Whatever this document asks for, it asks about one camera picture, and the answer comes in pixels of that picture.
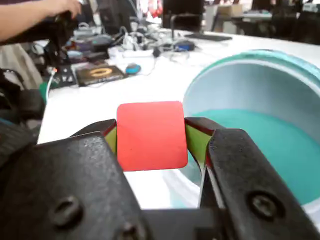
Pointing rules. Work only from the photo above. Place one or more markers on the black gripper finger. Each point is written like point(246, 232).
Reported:
point(245, 175)
point(62, 187)

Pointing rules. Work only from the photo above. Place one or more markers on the red lego block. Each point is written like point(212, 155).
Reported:
point(151, 136)

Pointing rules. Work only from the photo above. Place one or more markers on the person's bare forearm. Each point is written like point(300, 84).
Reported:
point(27, 17)

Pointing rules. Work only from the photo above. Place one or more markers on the teal whale-shaped bin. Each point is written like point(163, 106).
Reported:
point(275, 140)

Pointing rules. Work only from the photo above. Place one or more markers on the person's bare hand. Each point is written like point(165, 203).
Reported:
point(71, 6)

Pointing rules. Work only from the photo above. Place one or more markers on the green table clamp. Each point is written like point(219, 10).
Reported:
point(44, 91)

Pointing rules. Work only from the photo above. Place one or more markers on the beige clothing of person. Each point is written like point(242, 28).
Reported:
point(17, 62)

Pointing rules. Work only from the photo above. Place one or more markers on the blue computer mouse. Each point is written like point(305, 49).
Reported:
point(133, 68)

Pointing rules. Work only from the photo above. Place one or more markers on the black keyboard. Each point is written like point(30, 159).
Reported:
point(208, 37)

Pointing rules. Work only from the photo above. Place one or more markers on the blue and black device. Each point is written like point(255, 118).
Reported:
point(185, 45)

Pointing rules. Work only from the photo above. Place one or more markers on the brown cardboard box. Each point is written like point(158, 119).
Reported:
point(230, 9)

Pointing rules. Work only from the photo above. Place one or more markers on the black office chair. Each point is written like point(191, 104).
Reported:
point(182, 12)

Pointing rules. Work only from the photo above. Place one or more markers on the black printed base plate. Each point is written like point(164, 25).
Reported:
point(64, 78)

